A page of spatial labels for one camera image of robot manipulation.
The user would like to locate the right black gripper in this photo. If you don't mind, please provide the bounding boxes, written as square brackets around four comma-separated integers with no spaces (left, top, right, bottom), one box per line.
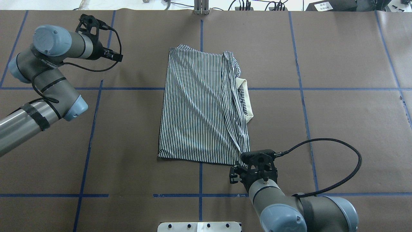
[229,165,255,185]

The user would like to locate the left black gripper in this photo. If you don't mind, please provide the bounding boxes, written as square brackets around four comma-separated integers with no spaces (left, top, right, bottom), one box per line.
[102,48,123,62]

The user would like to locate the striped polo shirt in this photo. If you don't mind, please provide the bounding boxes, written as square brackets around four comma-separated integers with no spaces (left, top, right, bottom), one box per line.
[158,44,254,165]

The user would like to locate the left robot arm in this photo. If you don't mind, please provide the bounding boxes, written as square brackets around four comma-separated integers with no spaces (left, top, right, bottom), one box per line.
[0,24,123,156]

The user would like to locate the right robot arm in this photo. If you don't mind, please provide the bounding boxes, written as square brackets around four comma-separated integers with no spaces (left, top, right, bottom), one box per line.
[229,138,362,232]

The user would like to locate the black box with label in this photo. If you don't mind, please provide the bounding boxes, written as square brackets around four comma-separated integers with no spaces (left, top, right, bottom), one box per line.
[304,0,358,12]

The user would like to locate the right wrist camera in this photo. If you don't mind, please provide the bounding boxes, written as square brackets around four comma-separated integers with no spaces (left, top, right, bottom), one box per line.
[241,150,278,182]

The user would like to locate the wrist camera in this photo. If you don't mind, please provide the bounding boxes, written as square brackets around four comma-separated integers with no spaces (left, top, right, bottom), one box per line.
[75,14,114,37]
[241,150,278,182]

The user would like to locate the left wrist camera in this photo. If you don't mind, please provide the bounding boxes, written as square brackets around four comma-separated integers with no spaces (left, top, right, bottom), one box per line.
[75,14,114,37]

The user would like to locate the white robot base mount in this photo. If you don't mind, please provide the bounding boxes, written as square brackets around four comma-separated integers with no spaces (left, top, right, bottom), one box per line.
[157,221,243,232]

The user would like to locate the aluminium frame post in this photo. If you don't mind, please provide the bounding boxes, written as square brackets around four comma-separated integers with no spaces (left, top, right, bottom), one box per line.
[194,0,210,15]

